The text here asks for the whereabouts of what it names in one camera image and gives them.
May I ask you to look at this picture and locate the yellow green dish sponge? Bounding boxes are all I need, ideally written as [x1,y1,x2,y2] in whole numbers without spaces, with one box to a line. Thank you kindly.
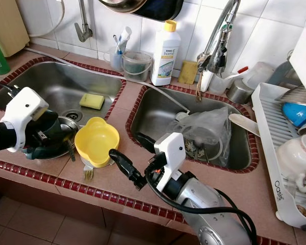
[79,93,106,111]

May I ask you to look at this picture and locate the yellow plastic bowl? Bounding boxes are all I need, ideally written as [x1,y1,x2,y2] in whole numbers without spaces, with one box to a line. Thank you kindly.
[74,116,120,169]

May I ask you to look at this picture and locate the steel sink basin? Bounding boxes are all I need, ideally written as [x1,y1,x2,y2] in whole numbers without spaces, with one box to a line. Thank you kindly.
[3,61,125,128]
[130,88,256,172]

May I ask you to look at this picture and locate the steel kitchen faucet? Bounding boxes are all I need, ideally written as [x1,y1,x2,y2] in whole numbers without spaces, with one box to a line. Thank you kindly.
[195,0,243,76]

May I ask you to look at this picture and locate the black frying pan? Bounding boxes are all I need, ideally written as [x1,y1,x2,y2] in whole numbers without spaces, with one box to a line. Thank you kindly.
[135,0,184,22]

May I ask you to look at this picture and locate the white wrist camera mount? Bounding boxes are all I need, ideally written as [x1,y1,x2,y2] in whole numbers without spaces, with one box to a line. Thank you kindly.
[153,133,186,193]
[4,87,49,153]

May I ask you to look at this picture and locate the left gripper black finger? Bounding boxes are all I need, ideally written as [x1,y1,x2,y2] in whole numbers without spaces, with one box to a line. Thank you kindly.
[43,135,69,153]
[51,113,69,134]

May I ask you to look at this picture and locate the white detergent bottle yellow cap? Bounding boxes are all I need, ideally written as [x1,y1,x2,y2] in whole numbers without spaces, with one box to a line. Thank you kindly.
[150,19,182,86]

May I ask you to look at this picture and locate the clear plastic bag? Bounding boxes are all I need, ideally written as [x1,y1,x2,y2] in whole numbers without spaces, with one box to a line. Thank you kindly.
[178,106,233,166]

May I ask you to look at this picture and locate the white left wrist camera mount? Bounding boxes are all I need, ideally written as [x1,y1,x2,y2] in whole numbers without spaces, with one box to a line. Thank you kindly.
[4,87,49,153]

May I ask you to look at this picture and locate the white dish rack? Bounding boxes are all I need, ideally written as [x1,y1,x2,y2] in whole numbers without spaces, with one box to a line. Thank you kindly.
[251,82,306,230]

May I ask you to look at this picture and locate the steel cup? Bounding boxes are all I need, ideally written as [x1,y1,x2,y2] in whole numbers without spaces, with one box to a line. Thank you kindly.
[226,79,256,105]

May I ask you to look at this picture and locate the beige rice paddle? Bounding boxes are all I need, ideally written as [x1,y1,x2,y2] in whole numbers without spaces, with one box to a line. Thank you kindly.
[228,113,261,137]

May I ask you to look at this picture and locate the white red-tipped utensil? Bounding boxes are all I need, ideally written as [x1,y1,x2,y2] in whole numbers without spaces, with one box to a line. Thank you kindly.
[222,65,249,81]

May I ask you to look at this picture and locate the white teacup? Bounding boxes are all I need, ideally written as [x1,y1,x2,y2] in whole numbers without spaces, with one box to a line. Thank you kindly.
[275,134,306,182]

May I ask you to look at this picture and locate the hanging steel wok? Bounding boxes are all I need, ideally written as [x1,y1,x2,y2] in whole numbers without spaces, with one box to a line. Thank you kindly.
[98,0,146,14]

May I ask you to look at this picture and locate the clear plastic bucket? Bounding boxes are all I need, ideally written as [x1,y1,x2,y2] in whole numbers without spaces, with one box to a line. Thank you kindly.
[121,50,154,82]

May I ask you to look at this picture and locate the white toothpaste tube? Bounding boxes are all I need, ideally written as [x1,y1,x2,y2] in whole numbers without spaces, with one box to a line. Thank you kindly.
[119,27,133,52]

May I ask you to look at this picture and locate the dark yellow sponge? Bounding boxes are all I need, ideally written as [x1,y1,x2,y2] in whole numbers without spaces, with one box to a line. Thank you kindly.
[177,60,198,85]

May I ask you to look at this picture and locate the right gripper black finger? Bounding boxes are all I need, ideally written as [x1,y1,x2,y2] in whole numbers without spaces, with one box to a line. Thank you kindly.
[135,132,159,154]
[109,148,147,191]

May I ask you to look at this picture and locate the brown cord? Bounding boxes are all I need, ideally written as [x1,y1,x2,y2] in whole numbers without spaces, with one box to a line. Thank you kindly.
[194,69,203,103]

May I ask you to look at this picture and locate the blue bowl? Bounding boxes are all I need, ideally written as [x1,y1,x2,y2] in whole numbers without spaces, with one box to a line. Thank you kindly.
[282,102,306,128]

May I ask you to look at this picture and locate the clear toothbrush cup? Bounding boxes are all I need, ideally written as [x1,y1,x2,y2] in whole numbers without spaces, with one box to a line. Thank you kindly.
[104,47,124,72]

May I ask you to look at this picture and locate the clear plastic jug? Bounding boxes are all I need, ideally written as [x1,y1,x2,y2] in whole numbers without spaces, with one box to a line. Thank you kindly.
[245,61,276,90]

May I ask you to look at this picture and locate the steel wall tap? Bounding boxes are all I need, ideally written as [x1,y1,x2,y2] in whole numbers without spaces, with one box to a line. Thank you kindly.
[75,0,93,43]

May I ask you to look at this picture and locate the round steel bowl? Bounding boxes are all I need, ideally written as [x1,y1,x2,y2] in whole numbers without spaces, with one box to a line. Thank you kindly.
[28,115,81,161]

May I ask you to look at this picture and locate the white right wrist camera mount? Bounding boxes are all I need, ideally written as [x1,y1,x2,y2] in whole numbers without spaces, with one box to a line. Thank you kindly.
[153,133,186,193]

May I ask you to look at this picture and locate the blue toothbrush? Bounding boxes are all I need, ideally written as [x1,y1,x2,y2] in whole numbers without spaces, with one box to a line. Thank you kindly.
[113,35,123,56]

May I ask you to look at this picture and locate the beige countertop appliance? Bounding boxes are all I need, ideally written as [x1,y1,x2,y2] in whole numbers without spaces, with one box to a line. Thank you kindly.
[0,0,30,58]

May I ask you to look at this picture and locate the steel plate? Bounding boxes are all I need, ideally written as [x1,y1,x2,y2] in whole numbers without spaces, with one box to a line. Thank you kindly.
[275,86,306,107]

